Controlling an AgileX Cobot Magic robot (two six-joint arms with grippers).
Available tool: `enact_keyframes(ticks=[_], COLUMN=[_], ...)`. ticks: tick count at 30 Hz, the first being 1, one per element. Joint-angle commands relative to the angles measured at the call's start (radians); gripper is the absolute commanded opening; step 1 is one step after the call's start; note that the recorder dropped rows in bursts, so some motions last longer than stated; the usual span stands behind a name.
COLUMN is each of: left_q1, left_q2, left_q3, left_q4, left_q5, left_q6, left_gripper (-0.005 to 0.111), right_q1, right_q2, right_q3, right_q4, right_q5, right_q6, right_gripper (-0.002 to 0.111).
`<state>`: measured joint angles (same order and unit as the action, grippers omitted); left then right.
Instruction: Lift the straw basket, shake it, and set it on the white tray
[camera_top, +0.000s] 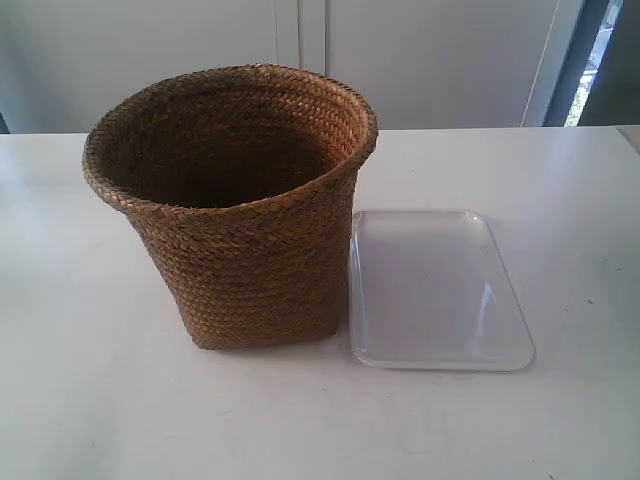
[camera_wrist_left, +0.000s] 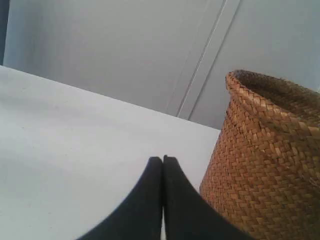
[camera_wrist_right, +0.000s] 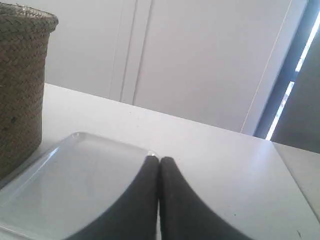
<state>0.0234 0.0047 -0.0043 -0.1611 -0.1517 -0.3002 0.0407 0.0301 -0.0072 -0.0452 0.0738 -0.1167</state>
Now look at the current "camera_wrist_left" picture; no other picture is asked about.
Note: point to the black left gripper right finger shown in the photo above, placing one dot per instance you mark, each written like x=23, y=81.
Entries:
x=186, y=215

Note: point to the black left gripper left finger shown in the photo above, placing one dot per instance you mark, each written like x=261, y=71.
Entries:
x=139, y=216

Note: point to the brown woven wicker basket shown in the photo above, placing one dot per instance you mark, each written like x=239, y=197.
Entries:
x=264, y=173

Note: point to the white cabinet doors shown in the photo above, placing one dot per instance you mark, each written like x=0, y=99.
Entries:
x=170, y=56

